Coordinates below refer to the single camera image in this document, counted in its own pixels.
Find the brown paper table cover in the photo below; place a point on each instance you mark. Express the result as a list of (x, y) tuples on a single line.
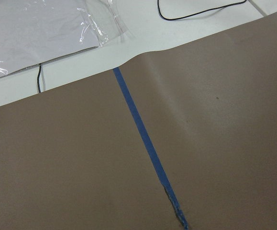
[(181, 139)]

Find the clear plastic bag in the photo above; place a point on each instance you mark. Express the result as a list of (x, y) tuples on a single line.
[(33, 32)]

